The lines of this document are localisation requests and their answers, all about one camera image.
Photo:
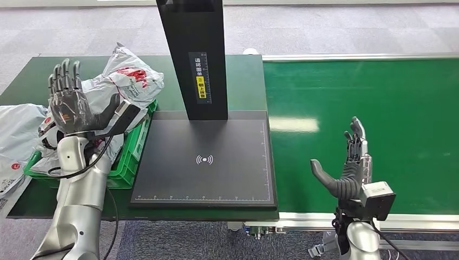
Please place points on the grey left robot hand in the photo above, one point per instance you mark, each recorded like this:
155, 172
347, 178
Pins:
70, 107

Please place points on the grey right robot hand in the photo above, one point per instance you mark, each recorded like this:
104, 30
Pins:
353, 176

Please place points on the grey package with red print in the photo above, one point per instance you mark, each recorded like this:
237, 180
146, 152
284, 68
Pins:
132, 77

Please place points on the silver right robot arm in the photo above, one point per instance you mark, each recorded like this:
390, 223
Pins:
360, 240

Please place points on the plain white courier package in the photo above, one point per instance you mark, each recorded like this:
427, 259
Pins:
18, 125

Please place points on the green conveyor belt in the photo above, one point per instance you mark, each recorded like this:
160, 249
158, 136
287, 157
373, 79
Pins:
401, 107

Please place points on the flat white courier package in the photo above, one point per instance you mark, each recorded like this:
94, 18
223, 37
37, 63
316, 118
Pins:
10, 202

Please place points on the black inbound scanner machine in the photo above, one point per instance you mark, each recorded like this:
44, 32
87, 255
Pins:
204, 161

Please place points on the dark green table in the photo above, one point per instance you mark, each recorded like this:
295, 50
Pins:
32, 77

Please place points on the green plastic crate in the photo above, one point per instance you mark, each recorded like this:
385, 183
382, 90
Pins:
134, 147

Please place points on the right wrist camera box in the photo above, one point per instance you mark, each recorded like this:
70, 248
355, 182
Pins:
378, 201

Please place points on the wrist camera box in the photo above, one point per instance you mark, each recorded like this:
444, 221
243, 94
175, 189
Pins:
123, 116
378, 201

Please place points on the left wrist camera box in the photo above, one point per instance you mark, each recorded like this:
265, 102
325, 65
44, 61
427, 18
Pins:
123, 116

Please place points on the aluminium conveyor frame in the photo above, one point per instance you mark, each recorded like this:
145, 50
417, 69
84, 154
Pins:
358, 56

